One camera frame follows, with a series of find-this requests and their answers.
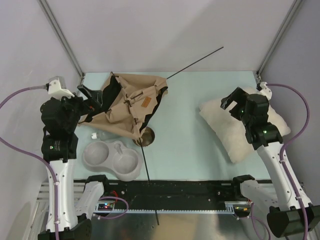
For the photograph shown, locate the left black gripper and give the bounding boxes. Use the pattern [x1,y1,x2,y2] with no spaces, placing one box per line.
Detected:
[56,84,102,131]

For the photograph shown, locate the beige fabric pet tent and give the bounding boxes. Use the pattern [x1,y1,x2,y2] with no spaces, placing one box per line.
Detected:
[79,73,168,140]

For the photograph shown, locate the black tent pole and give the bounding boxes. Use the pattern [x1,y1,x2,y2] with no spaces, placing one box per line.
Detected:
[111,71,161,226]
[131,46,224,99]

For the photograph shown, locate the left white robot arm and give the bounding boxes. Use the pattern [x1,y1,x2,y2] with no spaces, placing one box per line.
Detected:
[38,85,111,240]

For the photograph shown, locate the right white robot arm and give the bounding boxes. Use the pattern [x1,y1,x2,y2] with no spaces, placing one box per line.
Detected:
[220,87,320,240]

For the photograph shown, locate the steel pet bowl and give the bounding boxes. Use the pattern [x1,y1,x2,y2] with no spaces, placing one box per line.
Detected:
[133,126,155,147]

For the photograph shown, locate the grey double pet feeder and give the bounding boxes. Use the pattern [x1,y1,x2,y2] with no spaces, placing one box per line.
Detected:
[82,140,144,182]

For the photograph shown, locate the clear water bottle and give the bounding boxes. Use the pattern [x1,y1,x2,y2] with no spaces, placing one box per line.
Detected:
[91,131,118,141]

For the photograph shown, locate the white fluffy pillow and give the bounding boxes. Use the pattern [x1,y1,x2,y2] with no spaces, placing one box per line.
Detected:
[199,86,292,165]

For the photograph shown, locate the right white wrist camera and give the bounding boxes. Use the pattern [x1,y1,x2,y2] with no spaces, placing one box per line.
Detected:
[256,81,272,100]

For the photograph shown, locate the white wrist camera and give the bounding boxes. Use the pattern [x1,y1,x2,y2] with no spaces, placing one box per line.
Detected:
[47,76,75,101]
[256,81,272,100]

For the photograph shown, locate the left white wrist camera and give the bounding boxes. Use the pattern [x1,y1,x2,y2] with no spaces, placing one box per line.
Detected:
[47,76,75,101]

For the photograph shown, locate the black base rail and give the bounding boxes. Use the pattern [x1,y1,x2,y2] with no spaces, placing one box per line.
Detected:
[103,180,239,212]

